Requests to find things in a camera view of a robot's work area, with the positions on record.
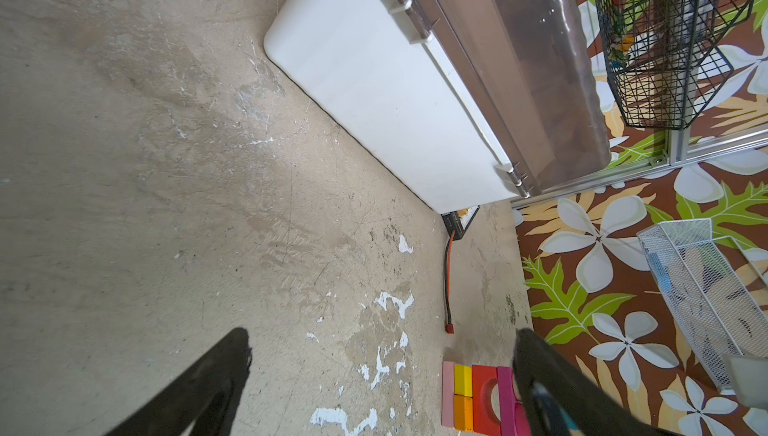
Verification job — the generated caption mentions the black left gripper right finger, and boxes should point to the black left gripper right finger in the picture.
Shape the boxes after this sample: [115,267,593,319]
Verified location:
[513,328,670,436]

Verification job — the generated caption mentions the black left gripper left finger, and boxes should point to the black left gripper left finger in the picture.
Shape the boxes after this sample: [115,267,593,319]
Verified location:
[108,327,252,435]

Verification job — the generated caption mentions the magenta cylinder block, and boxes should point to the magenta cylinder block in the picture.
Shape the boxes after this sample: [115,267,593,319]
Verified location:
[513,402,531,436]

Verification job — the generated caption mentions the red arch block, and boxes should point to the red arch block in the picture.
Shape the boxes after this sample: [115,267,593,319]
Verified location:
[472,365,501,436]

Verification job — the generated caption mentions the orange block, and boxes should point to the orange block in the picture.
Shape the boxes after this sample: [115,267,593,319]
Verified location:
[453,394,474,432]

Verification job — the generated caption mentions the yellow block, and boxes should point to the yellow block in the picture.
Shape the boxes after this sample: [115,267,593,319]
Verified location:
[454,364,473,398]

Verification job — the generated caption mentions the light pink block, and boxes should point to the light pink block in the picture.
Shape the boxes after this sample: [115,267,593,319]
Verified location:
[441,361,455,428]

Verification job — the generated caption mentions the magenta rectangular block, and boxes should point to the magenta rectangular block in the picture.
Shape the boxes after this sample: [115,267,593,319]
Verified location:
[496,367,524,436]

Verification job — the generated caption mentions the black battery pack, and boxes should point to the black battery pack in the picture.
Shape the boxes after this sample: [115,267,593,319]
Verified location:
[441,206,480,241]

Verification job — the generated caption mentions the white box with brown lid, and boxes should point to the white box with brown lid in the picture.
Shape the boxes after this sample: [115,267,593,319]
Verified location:
[264,0,611,214]

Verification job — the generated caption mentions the red black cable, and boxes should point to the red black cable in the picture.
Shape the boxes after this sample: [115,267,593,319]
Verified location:
[442,230,457,335]

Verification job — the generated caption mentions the white wire basket right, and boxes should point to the white wire basket right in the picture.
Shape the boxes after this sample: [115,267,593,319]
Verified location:
[637,218,767,394]

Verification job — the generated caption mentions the black wire basket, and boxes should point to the black wire basket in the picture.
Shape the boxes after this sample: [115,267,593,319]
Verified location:
[595,0,755,130]

